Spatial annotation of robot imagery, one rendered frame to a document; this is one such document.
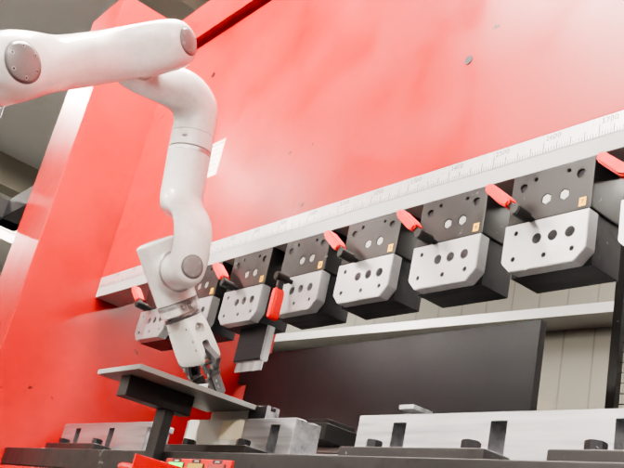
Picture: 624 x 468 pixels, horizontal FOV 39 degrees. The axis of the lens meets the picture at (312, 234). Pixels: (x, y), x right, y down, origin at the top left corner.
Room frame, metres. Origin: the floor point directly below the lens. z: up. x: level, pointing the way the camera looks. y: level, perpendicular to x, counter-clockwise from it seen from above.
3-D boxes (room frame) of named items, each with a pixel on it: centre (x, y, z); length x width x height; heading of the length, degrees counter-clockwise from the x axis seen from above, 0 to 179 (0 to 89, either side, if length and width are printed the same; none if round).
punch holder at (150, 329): (2.19, 0.30, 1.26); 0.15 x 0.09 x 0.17; 34
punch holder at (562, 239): (1.19, -0.36, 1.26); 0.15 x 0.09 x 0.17; 34
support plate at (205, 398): (1.76, 0.19, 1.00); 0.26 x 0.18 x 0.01; 124
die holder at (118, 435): (2.30, 0.37, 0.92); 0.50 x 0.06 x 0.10; 34
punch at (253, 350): (1.84, 0.07, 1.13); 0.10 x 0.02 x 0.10; 34
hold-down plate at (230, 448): (1.77, 0.09, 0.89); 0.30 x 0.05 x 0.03; 34
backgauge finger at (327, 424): (1.93, -0.07, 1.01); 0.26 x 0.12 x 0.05; 124
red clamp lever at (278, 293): (1.68, 0.03, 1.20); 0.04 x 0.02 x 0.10; 124
